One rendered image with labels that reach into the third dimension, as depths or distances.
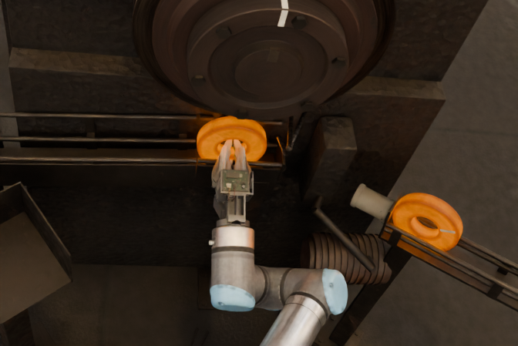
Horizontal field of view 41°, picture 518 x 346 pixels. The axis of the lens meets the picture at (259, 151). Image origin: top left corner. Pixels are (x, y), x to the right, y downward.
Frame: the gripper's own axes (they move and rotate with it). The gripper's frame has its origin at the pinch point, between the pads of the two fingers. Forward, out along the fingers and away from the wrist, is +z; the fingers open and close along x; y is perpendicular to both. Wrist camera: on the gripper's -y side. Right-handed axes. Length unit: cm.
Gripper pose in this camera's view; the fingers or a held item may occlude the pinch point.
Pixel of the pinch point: (232, 142)
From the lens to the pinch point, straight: 155.6
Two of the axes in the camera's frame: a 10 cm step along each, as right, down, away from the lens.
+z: 0.0, -9.5, 3.1
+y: 1.9, -3.1, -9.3
